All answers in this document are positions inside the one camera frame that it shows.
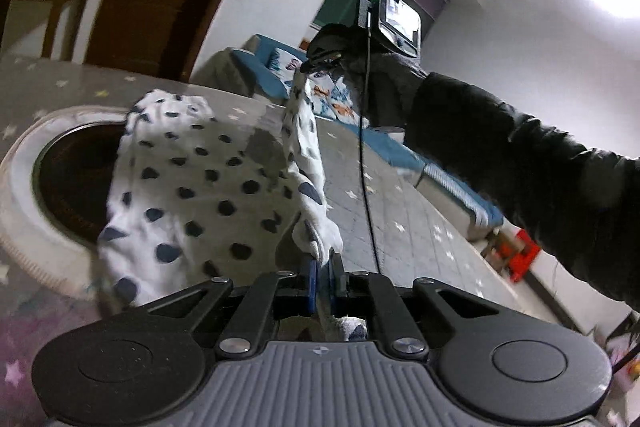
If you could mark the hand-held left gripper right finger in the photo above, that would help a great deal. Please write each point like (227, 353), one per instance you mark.
(334, 284)

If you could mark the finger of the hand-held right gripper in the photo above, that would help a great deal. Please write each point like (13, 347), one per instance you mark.
(325, 62)

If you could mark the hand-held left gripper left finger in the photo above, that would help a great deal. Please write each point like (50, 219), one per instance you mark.
(312, 284)

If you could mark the white navy-spotted pants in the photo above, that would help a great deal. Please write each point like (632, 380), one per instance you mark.
(210, 187)

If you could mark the person's right forearm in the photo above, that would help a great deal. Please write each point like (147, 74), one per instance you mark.
(525, 167)

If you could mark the person's right hand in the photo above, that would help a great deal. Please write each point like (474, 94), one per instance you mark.
(385, 82)

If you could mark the butterfly print pillow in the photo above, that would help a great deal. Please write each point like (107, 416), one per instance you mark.
(340, 99)
(282, 64)

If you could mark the grey star quilted table cover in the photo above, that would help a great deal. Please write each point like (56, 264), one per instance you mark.
(410, 227)

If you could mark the blue sofa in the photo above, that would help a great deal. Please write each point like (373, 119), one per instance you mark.
(450, 187)

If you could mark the red toy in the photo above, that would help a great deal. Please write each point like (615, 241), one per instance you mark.
(525, 257)

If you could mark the round built-in induction cooktop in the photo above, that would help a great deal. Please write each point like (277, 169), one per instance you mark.
(60, 187)

